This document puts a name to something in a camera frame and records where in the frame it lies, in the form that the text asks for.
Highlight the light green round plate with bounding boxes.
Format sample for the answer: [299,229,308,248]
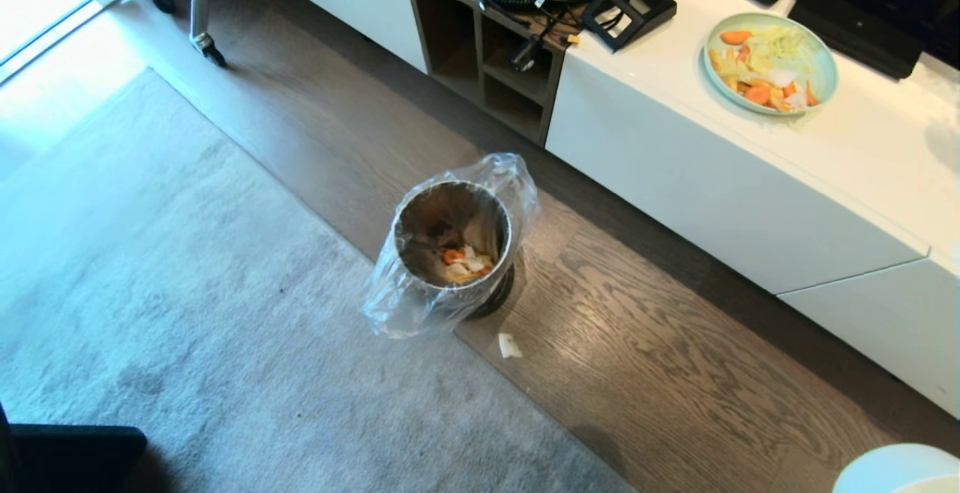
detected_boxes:
[703,13,839,116]

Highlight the round metal trash bin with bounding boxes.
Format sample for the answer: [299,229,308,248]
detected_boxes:
[392,180,517,320]

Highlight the white round object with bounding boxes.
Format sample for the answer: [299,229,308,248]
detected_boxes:
[832,443,960,493]

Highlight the brown open shelf unit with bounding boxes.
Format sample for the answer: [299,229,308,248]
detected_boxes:
[402,0,653,147]

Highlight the steel trash bin with bag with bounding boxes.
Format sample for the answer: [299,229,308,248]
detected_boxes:
[362,152,542,340]

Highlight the vegetable scraps in bin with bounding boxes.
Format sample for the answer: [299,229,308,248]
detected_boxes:
[441,245,496,285]

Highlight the black chair seat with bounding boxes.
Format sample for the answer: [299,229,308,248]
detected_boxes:
[0,403,149,493]

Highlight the grey carpet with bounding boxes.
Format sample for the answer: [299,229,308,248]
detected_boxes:
[0,68,638,493]

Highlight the vegetable scraps on plate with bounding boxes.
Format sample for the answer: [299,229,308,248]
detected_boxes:
[709,26,821,113]

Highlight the black plug in shelf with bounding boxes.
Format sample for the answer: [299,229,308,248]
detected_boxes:
[511,34,544,74]

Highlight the black flat device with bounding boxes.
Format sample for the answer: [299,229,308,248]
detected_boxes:
[787,0,960,80]

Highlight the white low cabinet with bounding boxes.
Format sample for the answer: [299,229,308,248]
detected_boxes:
[545,0,960,420]

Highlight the black angular stand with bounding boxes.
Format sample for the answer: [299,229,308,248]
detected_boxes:
[581,0,678,53]

